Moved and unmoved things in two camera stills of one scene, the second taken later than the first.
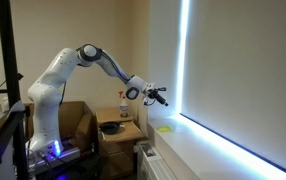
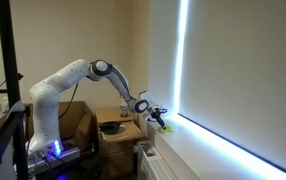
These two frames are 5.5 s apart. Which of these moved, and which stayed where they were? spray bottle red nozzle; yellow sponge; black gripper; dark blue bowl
Moved: black gripper
Stayed: spray bottle red nozzle; yellow sponge; dark blue bowl
